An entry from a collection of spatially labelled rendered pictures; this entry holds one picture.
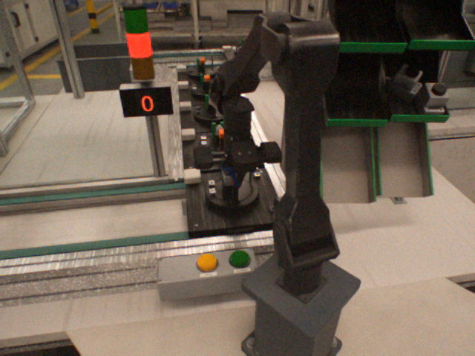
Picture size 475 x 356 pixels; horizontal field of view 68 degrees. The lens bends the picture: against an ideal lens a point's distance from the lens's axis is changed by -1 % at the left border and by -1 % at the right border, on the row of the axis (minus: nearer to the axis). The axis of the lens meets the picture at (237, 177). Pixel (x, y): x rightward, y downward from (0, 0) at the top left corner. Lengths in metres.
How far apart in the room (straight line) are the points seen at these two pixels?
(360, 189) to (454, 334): 0.37
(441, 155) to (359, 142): 0.92
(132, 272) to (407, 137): 0.76
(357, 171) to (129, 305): 0.63
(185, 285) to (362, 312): 0.39
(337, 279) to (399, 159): 0.46
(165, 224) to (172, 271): 0.21
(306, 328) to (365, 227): 0.55
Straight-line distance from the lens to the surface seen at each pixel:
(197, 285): 0.77
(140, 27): 0.85
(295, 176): 0.50
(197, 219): 0.87
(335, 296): 0.62
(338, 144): 0.95
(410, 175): 1.01
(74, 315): 0.89
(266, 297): 0.60
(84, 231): 0.99
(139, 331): 0.83
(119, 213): 1.02
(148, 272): 0.84
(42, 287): 0.91
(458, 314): 0.95
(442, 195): 1.30
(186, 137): 1.21
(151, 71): 0.88
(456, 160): 1.92
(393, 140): 1.02
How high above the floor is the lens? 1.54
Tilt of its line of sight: 34 degrees down
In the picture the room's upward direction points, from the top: straight up
